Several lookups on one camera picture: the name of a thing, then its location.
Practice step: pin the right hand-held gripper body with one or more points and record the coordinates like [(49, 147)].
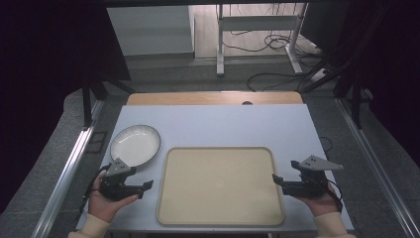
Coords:
[(308, 180)]

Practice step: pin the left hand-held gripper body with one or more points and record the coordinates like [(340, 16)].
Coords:
[(115, 185)]

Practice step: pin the white plate with dark rim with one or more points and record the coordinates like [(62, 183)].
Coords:
[(135, 145)]

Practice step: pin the beige tray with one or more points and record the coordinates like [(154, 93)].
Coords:
[(220, 186)]

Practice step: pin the person's left hand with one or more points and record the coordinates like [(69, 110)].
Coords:
[(105, 205)]

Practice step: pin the person's right hand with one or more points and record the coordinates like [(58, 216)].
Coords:
[(318, 204)]

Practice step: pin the white board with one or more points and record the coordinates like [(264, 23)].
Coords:
[(231, 127)]

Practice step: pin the black metal stand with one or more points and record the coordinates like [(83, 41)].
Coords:
[(353, 89), (92, 95)]

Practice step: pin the wooden desk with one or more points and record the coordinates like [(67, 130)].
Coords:
[(214, 98)]

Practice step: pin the dark curtain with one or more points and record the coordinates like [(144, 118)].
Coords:
[(386, 66), (43, 82)]

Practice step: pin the white metal stand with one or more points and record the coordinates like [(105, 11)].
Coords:
[(261, 29)]

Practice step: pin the white cabinet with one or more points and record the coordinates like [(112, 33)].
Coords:
[(150, 31)]

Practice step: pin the silver floor rail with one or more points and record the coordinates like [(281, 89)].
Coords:
[(379, 168), (64, 175)]

